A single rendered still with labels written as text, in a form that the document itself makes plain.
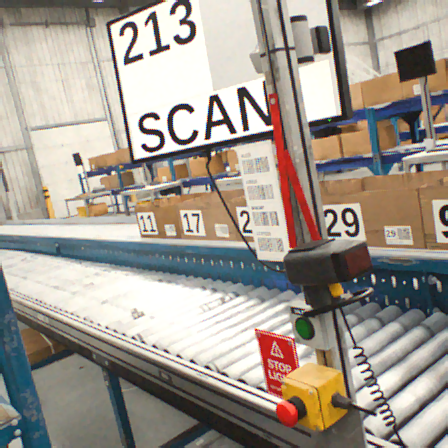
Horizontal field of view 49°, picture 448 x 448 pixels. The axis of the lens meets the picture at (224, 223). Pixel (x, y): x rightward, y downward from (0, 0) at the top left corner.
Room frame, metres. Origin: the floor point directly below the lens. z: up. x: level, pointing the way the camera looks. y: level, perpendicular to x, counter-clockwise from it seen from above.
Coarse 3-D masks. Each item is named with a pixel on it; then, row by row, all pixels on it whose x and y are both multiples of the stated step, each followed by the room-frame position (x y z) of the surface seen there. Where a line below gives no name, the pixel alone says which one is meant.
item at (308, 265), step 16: (320, 240) 0.71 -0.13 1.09; (336, 240) 0.68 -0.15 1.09; (288, 256) 0.70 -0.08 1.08; (304, 256) 0.67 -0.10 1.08; (320, 256) 0.64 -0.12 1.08; (336, 256) 0.62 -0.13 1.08; (352, 256) 0.63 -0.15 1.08; (368, 256) 0.64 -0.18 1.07; (288, 272) 0.69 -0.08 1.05; (304, 272) 0.67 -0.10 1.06; (320, 272) 0.64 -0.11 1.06; (336, 272) 0.63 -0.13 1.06; (352, 272) 0.62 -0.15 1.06; (304, 288) 0.70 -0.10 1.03; (320, 288) 0.67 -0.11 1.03; (336, 288) 0.66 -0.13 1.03; (320, 304) 0.67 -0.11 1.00
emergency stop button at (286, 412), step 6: (282, 402) 0.69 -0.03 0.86; (288, 402) 0.69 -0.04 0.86; (276, 408) 0.70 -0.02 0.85; (282, 408) 0.69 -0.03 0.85; (288, 408) 0.68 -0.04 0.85; (294, 408) 0.69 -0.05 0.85; (276, 414) 0.70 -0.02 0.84; (282, 414) 0.69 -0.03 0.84; (288, 414) 0.68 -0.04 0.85; (294, 414) 0.68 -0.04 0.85; (282, 420) 0.69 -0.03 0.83; (288, 420) 0.68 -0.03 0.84; (294, 420) 0.68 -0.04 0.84; (288, 426) 0.68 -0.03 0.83
